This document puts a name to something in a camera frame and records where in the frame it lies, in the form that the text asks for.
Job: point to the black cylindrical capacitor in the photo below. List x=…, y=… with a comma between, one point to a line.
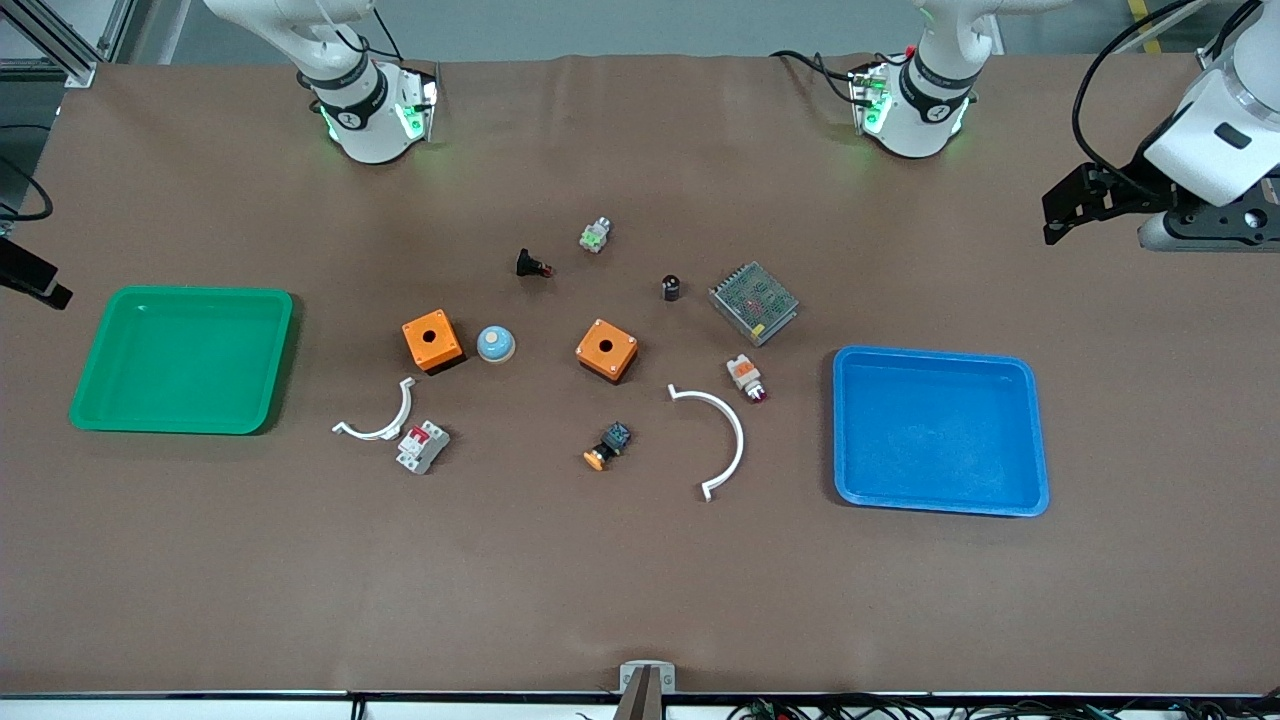
x=671, y=288

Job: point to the white red circuit breaker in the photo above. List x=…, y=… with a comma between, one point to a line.
x=422, y=447

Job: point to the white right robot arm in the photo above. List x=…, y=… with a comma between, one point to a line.
x=365, y=125

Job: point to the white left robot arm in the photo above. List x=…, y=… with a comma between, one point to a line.
x=915, y=120

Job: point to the green plastic tray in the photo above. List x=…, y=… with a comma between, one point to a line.
x=180, y=360

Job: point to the blue plastic tray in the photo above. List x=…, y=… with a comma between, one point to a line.
x=940, y=430

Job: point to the metal mesh power supply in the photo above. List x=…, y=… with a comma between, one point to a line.
x=754, y=302

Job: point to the orange white red indicator lamp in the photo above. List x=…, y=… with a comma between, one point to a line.
x=744, y=376

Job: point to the small white pipe clamp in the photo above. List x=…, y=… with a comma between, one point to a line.
x=390, y=428

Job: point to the large white pipe clamp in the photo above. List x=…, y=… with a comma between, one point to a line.
x=735, y=430

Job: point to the orange button box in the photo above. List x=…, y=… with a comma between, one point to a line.
x=606, y=350
x=432, y=340

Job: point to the blue dome button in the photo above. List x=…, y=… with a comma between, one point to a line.
x=495, y=345

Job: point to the green white push button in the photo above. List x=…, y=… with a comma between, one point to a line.
x=595, y=236

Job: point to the black red push button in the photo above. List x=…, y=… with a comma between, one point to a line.
x=530, y=264

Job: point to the orange cap blue push button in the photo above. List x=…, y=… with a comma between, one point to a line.
x=610, y=443

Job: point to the aluminium frame profile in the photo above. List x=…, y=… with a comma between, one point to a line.
x=1215, y=45
x=70, y=45

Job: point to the grey metal camera bracket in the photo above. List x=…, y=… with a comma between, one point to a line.
x=645, y=690

